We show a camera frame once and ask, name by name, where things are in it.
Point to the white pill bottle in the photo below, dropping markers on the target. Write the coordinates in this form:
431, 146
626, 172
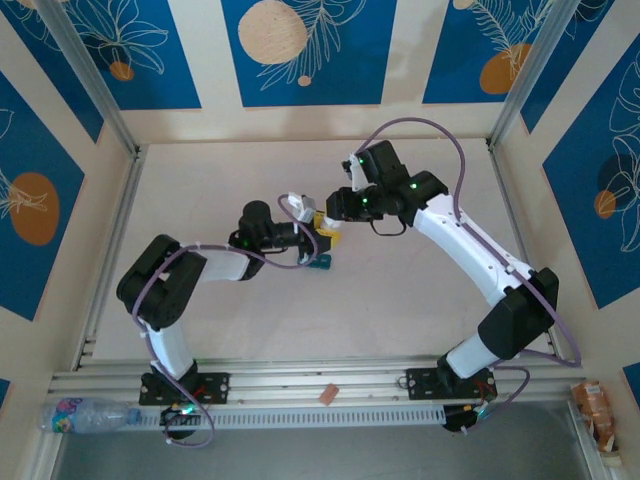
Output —
329, 225

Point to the teal weekly pill organizer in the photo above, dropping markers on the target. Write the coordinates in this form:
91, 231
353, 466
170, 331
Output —
324, 263

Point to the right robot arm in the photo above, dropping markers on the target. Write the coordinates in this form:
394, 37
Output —
475, 245

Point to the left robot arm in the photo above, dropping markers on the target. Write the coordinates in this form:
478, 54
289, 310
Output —
160, 285

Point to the small orange-brown block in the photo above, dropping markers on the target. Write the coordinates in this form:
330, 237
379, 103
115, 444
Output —
328, 394

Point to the clear plastic water bottle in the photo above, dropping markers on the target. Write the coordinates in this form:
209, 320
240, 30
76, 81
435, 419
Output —
85, 415

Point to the orange snack packet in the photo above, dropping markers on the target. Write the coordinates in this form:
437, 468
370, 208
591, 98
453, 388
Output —
595, 410

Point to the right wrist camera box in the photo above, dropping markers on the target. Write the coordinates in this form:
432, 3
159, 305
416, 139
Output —
355, 175

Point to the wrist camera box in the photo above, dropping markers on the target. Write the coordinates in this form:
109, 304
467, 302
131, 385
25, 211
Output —
355, 175
301, 207

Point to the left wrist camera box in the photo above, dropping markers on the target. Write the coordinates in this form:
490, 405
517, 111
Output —
301, 207

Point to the aluminium side rail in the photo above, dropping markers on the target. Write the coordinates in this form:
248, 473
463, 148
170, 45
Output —
125, 200
509, 200

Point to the aluminium front frame beam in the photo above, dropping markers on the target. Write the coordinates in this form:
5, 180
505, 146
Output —
300, 380

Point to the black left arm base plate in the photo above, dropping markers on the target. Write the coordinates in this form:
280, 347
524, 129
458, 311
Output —
215, 387

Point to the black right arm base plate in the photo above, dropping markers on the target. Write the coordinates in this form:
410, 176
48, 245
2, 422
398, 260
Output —
422, 382

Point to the aluminium frame post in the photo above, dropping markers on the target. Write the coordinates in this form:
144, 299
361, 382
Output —
530, 75
97, 85

